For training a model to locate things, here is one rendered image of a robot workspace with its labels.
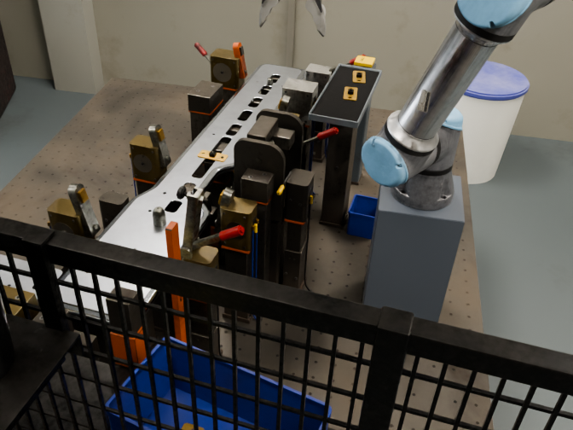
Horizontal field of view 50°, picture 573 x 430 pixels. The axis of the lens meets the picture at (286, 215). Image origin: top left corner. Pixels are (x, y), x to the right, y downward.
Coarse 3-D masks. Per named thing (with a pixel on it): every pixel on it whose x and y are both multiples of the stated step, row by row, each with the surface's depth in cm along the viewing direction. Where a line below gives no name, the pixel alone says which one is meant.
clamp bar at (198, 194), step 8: (184, 192) 128; (192, 192) 128; (200, 192) 127; (192, 200) 126; (200, 200) 127; (192, 208) 128; (200, 208) 131; (192, 216) 129; (192, 224) 130; (184, 232) 132; (192, 232) 132; (184, 240) 134; (192, 240) 133; (192, 248) 135
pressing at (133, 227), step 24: (264, 72) 228; (288, 72) 229; (240, 96) 211; (264, 96) 212; (216, 120) 197; (240, 120) 198; (192, 144) 185; (216, 144) 185; (192, 168) 174; (216, 168) 174; (144, 192) 164; (168, 192) 164; (120, 216) 155; (144, 216) 155; (168, 216) 156; (120, 240) 147; (144, 240) 148; (72, 288) 134; (144, 288) 134; (72, 312) 129; (96, 312) 129
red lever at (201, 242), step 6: (234, 228) 129; (240, 228) 129; (216, 234) 133; (222, 234) 131; (228, 234) 130; (234, 234) 129; (240, 234) 129; (198, 240) 135; (204, 240) 134; (210, 240) 133; (216, 240) 132; (222, 240) 131; (198, 246) 135; (204, 246) 134
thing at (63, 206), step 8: (56, 200) 151; (64, 200) 151; (48, 208) 149; (56, 208) 149; (64, 208) 149; (72, 208) 149; (56, 216) 148; (64, 216) 147; (72, 216) 147; (80, 216) 147; (48, 224) 151; (56, 224) 150; (64, 224) 149; (72, 224) 148; (80, 224) 148; (72, 232) 150; (80, 232) 149
